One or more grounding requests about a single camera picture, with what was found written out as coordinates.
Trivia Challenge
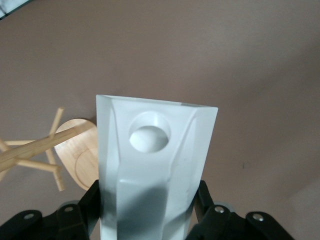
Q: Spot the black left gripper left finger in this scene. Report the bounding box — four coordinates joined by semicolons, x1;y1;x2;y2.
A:
0;178;101;240

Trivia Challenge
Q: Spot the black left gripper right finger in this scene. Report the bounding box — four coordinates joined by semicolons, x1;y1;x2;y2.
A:
191;179;295;240

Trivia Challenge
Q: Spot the white faceted cup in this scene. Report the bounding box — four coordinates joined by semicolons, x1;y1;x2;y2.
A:
95;93;220;240

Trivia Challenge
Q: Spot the wooden cup rack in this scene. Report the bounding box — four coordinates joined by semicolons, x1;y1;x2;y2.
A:
0;107;100;192

